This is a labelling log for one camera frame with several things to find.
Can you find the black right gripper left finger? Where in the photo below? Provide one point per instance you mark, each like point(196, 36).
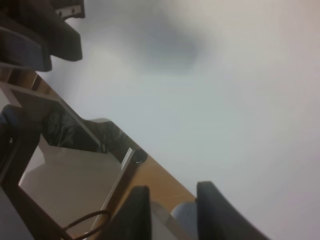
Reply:
point(133, 220)

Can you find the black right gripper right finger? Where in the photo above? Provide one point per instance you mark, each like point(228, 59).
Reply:
point(217, 219)

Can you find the wooden table edge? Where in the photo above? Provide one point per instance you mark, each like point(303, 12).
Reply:
point(82, 166)

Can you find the black office chair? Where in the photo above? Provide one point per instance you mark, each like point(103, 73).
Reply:
point(32, 31)

